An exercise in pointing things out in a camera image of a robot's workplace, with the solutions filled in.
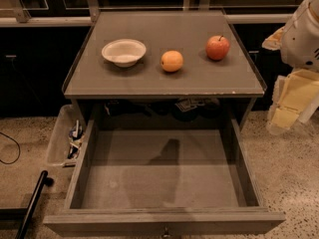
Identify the metal railing frame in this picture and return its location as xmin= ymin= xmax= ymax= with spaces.
xmin=1 ymin=0 xmax=303 ymax=26

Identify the open grey top drawer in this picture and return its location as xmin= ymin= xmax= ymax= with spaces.
xmin=44 ymin=106 xmax=285 ymax=238

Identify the clutter inside plastic bin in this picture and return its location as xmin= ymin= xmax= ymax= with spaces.
xmin=67 ymin=120 xmax=84 ymax=159

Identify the black cable on floor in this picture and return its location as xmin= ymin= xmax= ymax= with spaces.
xmin=0 ymin=131 xmax=22 ymax=165

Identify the orange fruit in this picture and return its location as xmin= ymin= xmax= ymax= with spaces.
xmin=160 ymin=51 xmax=183 ymax=73

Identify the grey cabinet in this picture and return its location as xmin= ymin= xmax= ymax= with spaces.
xmin=63 ymin=11 xmax=265 ymax=129

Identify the red apple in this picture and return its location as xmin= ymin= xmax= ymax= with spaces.
xmin=205 ymin=36 xmax=230 ymax=61

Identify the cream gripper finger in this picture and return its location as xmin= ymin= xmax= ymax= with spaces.
xmin=262 ymin=27 xmax=284 ymax=51
xmin=266 ymin=69 xmax=319 ymax=135

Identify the white paper bowl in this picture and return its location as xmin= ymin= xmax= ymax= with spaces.
xmin=102 ymin=39 xmax=147 ymax=68

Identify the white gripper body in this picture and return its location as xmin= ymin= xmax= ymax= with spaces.
xmin=281 ymin=0 xmax=319 ymax=71

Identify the black bar handle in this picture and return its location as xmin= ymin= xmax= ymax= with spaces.
xmin=15 ymin=170 xmax=48 ymax=239

